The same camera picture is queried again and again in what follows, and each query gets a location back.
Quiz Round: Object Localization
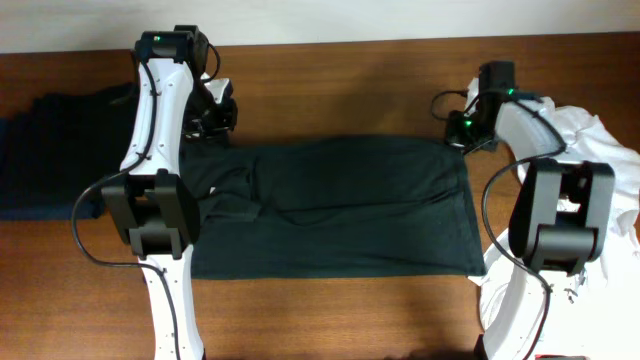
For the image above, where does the dark green Nike t-shirt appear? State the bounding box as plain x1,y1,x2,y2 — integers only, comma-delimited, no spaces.
180,136,486,280

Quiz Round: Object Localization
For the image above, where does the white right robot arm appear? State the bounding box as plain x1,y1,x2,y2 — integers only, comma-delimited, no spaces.
444,61,615,359

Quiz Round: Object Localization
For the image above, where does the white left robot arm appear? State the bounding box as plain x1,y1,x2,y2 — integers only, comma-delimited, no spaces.
101,25,237,360

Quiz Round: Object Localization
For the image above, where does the folded dark navy garment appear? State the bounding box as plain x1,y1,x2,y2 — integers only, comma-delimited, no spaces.
1,83,137,221

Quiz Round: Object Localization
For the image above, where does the white t-shirt pile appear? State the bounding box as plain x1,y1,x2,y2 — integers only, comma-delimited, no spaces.
463,78,639,359

